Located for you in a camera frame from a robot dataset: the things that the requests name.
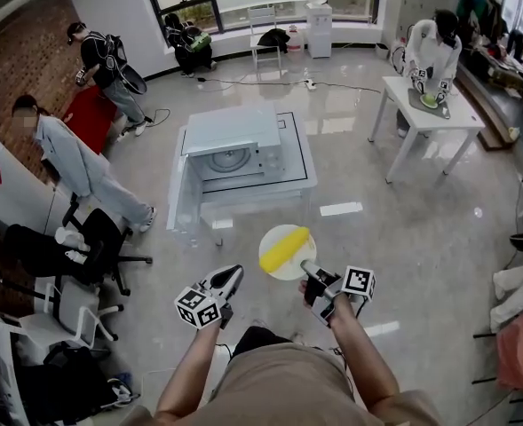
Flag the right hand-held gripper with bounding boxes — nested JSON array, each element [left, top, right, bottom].
[[299, 259, 376, 327]]

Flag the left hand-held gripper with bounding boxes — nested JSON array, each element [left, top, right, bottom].
[[174, 264, 245, 330]]

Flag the white round plate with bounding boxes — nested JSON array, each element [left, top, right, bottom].
[[258, 224, 319, 282]]

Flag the yellow corn cob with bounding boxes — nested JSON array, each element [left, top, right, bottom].
[[258, 226, 310, 272]]

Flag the white microwave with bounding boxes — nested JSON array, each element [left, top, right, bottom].
[[166, 101, 288, 239]]

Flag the person's left forearm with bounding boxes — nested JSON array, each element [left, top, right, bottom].
[[154, 324, 220, 416]]

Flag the person's right forearm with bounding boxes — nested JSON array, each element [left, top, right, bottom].
[[329, 295, 400, 410]]

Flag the person's black shorts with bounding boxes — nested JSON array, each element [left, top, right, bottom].
[[233, 325, 293, 357]]

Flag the person's beige shirt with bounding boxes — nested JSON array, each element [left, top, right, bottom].
[[123, 342, 444, 426]]

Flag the black office chair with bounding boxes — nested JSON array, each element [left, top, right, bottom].
[[3, 191, 154, 296]]

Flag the small white bottle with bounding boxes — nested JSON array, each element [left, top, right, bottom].
[[64, 248, 91, 265]]

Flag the white sneaker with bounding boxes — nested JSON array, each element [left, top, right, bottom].
[[107, 373, 140, 406]]

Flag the white office chair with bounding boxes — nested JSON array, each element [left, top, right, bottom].
[[19, 277, 124, 350]]

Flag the large white bottle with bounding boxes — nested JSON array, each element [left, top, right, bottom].
[[54, 227, 87, 246]]

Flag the black bag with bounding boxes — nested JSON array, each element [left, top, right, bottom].
[[19, 343, 115, 416]]

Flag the grey cutting mat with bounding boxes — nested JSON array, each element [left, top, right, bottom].
[[408, 87, 451, 120]]

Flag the white sack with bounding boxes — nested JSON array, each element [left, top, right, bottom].
[[490, 262, 523, 333]]

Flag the white square table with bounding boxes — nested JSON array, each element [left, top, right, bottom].
[[367, 75, 487, 188]]

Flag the red cabinet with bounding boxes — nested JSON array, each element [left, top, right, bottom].
[[61, 84, 119, 154]]

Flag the pink plastic bag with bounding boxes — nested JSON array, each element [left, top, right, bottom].
[[495, 311, 523, 401]]

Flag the white desk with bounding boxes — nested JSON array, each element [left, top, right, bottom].
[[0, 139, 74, 239]]

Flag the white jug red cap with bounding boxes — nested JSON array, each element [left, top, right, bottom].
[[286, 24, 305, 55]]

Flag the black garment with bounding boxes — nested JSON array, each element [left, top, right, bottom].
[[257, 28, 291, 55]]

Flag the white water dispenser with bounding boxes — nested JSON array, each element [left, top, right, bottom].
[[304, 2, 333, 59]]

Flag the green bag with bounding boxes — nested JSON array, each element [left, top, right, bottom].
[[189, 31, 212, 52]]

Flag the white slatted chair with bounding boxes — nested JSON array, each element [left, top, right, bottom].
[[247, 5, 283, 82]]

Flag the clothes rack with garments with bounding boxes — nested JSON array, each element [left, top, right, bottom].
[[458, 0, 511, 48]]

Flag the black floor cable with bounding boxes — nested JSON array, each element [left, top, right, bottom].
[[196, 75, 382, 93]]

